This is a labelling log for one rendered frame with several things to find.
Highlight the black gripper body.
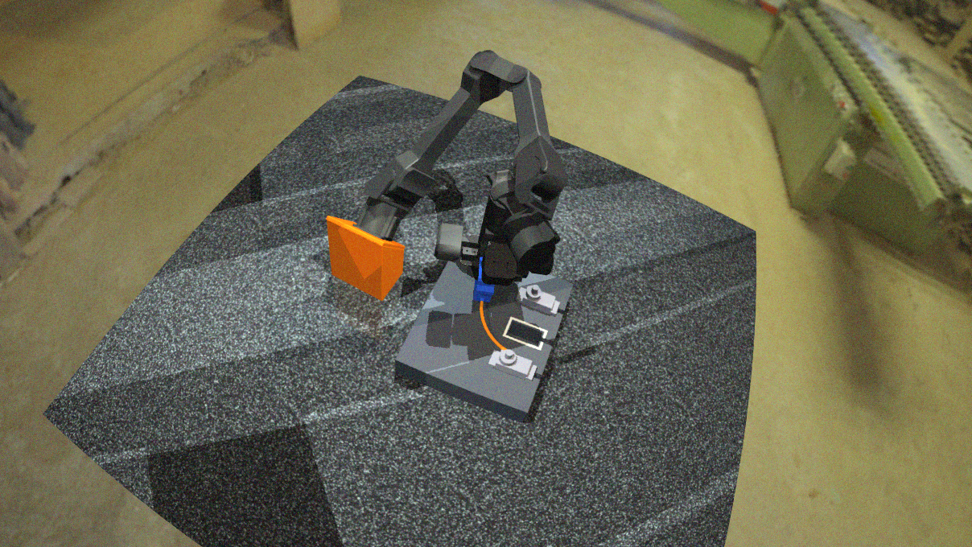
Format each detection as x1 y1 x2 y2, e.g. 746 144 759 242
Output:
434 218 554 275

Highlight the blue micro servo with orange cable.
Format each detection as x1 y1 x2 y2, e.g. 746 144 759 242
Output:
473 257 507 350

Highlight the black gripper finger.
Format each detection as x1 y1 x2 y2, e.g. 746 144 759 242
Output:
460 251 480 280

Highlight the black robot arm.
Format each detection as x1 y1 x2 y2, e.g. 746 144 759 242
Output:
352 50 567 286

